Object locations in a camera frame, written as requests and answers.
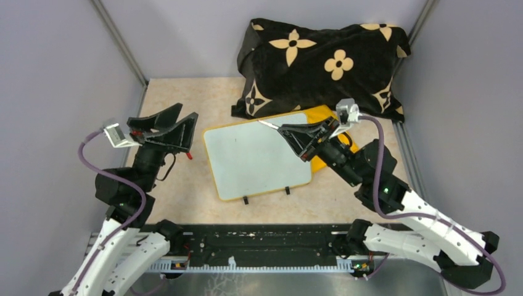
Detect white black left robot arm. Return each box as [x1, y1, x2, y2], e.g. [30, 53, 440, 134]
[57, 103, 199, 295]

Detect yellow framed whiteboard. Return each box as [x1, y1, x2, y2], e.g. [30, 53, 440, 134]
[203, 112, 313, 201]

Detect red capped white marker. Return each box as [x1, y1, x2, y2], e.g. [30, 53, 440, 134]
[258, 120, 280, 130]

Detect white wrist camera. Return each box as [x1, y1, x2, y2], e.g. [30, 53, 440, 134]
[103, 119, 140, 149]
[330, 98, 361, 138]

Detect yellow zippered fabric pouch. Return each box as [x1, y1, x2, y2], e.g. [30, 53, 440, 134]
[294, 105, 359, 173]

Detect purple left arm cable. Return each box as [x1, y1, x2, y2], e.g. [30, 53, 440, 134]
[69, 130, 168, 296]

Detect black floral pillow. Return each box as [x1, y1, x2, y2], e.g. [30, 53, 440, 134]
[231, 18, 411, 122]

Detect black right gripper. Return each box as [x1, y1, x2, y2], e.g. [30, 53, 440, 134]
[279, 116, 363, 187]

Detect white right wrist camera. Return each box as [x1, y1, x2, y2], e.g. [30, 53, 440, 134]
[330, 98, 361, 138]

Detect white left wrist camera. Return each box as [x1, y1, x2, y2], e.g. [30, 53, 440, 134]
[103, 119, 140, 149]

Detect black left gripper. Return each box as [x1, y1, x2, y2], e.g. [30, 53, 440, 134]
[128, 102, 199, 192]

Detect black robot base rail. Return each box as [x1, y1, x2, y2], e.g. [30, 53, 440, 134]
[88, 222, 455, 275]

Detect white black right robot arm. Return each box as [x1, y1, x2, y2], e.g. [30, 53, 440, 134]
[277, 118, 502, 295]

